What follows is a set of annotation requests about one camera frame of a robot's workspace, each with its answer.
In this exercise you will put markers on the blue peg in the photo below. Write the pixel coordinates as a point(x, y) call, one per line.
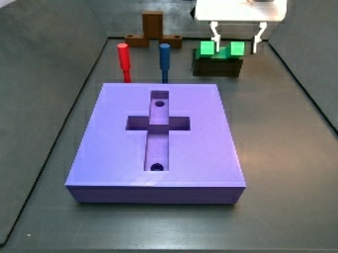
point(165, 60)

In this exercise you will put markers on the green U-shaped block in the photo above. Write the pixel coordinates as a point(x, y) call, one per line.
point(233, 50)

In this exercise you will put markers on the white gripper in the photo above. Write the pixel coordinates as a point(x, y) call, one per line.
point(240, 11)

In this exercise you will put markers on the purple board with cross slot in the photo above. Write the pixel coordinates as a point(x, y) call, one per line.
point(157, 148)

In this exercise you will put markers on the red peg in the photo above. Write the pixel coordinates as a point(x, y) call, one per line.
point(123, 51)

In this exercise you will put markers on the brown T-shaped block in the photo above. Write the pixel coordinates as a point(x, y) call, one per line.
point(153, 32)

